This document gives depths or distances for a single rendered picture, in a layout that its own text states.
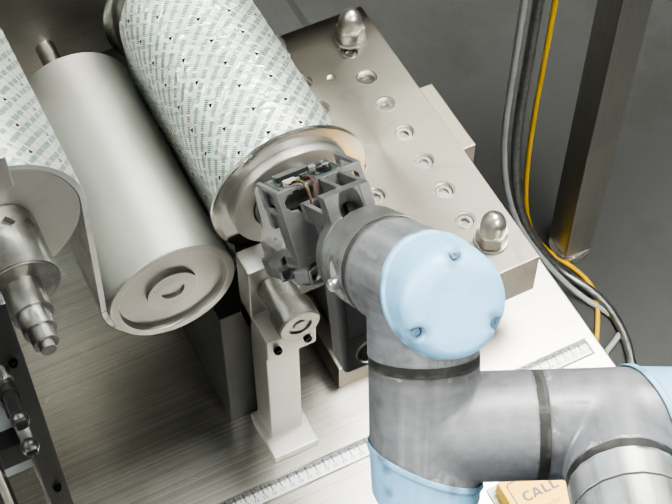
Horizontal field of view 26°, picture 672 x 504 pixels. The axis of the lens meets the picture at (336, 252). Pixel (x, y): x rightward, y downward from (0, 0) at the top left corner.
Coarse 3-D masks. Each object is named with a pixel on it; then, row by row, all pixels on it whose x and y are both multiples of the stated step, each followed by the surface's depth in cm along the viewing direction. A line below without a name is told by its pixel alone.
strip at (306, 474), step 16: (560, 352) 158; (576, 352) 158; (592, 352) 158; (528, 368) 157; (544, 368) 157; (560, 368) 157; (352, 448) 151; (320, 464) 150; (336, 464) 150; (272, 480) 149; (288, 480) 149; (304, 480) 149; (240, 496) 148; (256, 496) 148; (272, 496) 148
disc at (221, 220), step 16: (304, 128) 121; (320, 128) 122; (336, 128) 123; (272, 144) 121; (288, 144) 122; (336, 144) 125; (352, 144) 126; (240, 160) 121; (256, 160) 121; (240, 176) 122; (224, 192) 123; (224, 208) 124; (224, 224) 126; (240, 240) 129
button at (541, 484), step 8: (552, 480) 147; (560, 480) 147; (496, 488) 147; (504, 488) 146; (512, 488) 146; (520, 488) 146; (528, 488) 146; (536, 488) 146; (544, 488) 146; (552, 488) 146; (560, 488) 146; (504, 496) 146; (512, 496) 146; (520, 496) 146; (528, 496) 146; (536, 496) 146; (544, 496) 146; (552, 496) 146; (560, 496) 146
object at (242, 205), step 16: (304, 144) 123; (320, 144) 123; (272, 160) 122; (288, 160) 122; (304, 160) 123; (256, 176) 122; (240, 192) 123; (240, 208) 124; (240, 224) 126; (256, 224) 127; (256, 240) 129
